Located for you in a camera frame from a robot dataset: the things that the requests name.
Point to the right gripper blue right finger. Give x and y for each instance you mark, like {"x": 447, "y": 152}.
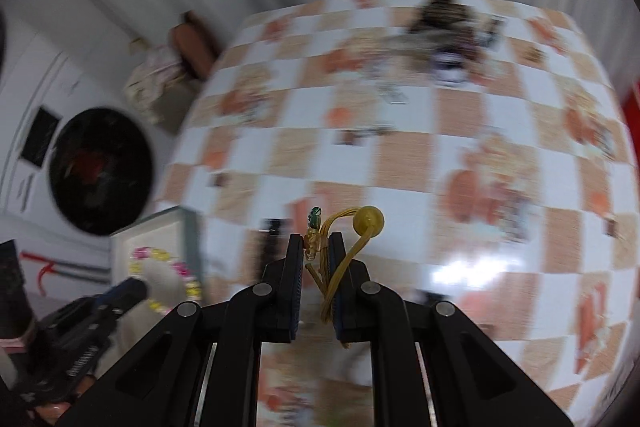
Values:
{"x": 343, "y": 303}

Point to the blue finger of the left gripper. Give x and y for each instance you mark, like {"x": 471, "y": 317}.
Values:
{"x": 127, "y": 293}

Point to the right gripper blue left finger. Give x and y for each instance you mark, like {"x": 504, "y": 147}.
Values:
{"x": 291, "y": 285}

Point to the small silver charm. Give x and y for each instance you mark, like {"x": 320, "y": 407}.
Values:
{"x": 378, "y": 130}

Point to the white washing machine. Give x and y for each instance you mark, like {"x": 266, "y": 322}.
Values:
{"x": 77, "y": 164}

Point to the white grey shallow tray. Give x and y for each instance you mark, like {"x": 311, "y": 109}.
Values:
{"x": 163, "y": 251}

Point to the brown black slippers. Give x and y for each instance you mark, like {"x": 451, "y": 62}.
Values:
{"x": 196, "y": 45}

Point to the cream cloth pile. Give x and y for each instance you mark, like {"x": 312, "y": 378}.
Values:
{"x": 160, "y": 71}

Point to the black wrapped handle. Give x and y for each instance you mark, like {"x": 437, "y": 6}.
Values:
{"x": 17, "y": 321}

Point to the red grey tongs tool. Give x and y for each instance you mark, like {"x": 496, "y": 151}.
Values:
{"x": 70, "y": 270}

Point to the checkered patterned tablecloth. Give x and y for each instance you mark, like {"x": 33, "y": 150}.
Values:
{"x": 510, "y": 187}

